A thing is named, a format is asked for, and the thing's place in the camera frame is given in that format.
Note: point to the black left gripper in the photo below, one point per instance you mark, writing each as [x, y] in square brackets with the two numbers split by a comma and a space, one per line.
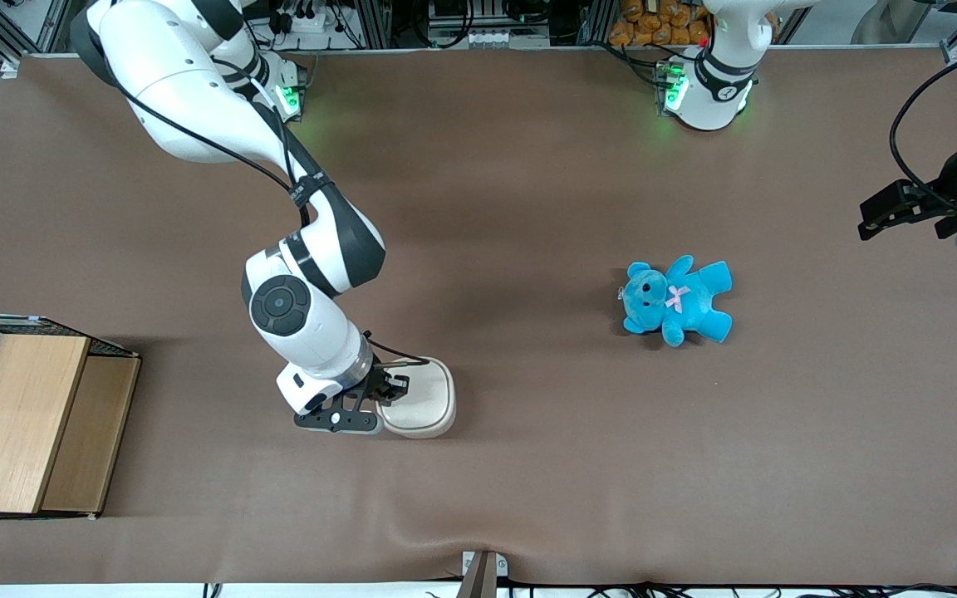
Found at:
[940, 202]

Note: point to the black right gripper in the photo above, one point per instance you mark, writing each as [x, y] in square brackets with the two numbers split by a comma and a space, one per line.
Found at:
[381, 384]

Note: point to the white trash can lid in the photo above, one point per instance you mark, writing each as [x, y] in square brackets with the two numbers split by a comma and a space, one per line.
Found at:
[429, 399]

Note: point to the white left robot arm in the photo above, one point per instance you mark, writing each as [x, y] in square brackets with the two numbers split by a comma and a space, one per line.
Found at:
[711, 100]

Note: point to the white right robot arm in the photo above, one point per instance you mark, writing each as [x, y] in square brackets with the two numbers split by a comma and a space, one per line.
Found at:
[196, 100]

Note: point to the white trash can body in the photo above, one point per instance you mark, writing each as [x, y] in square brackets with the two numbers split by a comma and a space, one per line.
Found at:
[424, 432]

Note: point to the brown table cover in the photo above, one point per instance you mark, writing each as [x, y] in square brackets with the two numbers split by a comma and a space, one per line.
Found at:
[528, 208]

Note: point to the blue teddy bear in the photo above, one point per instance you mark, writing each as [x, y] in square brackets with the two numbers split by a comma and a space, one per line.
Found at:
[690, 299]

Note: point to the dark wooden shelf board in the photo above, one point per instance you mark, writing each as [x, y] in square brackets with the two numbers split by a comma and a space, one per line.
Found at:
[88, 432]

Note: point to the orange plush toy pile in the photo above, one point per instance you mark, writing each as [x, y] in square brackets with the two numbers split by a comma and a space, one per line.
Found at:
[653, 25]

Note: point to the light wooden shelf board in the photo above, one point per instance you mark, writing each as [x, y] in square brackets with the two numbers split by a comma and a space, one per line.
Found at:
[13, 423]

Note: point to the white power strip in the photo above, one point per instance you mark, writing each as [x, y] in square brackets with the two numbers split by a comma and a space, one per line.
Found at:
[308, 21]

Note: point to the camera mount post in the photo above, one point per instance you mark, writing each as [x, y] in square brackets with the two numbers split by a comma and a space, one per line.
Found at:
[480, 577]

